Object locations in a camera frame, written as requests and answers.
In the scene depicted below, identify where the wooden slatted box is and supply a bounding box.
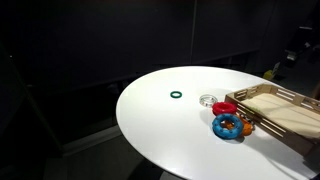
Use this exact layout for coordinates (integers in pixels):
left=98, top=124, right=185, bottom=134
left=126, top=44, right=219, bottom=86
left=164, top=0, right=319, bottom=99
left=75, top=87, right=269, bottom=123
left=224, top=82, right=320, bottom=157

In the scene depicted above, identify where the orange ring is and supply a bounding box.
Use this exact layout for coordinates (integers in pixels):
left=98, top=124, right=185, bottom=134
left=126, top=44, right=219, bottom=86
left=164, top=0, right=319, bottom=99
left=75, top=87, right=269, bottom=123
left=225, top=117, right=255, bottom=137

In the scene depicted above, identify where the yellow background object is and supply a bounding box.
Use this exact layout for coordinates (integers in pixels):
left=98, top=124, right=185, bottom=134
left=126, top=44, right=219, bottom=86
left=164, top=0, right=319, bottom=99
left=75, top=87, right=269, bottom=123
left=262, top=69, right=276, bottom=81

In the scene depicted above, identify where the blue studded ring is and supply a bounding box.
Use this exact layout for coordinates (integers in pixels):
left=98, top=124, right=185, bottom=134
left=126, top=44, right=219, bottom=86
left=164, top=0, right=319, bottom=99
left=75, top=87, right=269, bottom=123
left=211, top=113, right=245, bottom=140

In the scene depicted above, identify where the small dark green ring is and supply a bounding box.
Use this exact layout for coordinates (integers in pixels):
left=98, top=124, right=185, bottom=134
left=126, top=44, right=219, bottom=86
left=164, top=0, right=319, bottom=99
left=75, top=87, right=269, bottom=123
left=169, top=90, right=183, bottom=99

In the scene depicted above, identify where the clear transparent ring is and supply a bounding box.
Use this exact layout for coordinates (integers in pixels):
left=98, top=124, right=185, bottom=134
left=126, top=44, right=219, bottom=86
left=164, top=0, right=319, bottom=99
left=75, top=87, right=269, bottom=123
left=199, top=94, right=219, bottom=108

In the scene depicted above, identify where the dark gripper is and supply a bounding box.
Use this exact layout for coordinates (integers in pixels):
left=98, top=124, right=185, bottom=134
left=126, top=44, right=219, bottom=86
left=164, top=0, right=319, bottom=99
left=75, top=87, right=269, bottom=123
left=284, top=47, right=302, bottom=63

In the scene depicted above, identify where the red ring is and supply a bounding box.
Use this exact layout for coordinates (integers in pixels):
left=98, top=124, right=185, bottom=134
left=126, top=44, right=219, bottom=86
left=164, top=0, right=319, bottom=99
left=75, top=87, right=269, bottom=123
left=211, top=101, right=238, bottom=117

